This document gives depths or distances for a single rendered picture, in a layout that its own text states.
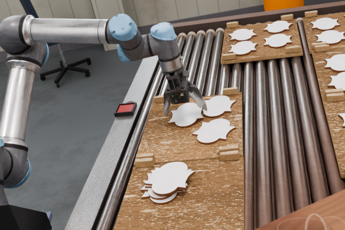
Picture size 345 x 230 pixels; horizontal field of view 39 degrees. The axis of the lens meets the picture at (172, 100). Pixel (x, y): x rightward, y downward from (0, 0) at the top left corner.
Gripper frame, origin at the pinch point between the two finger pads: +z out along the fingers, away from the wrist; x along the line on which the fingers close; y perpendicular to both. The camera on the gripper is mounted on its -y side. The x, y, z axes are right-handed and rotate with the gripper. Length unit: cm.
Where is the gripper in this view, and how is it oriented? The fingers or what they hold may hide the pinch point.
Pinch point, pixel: (186, 113)
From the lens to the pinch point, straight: 176.3
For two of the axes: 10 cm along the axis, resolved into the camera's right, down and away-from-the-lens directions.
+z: 2.4, 8.3, 5.0
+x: 9.6, -1.5, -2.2
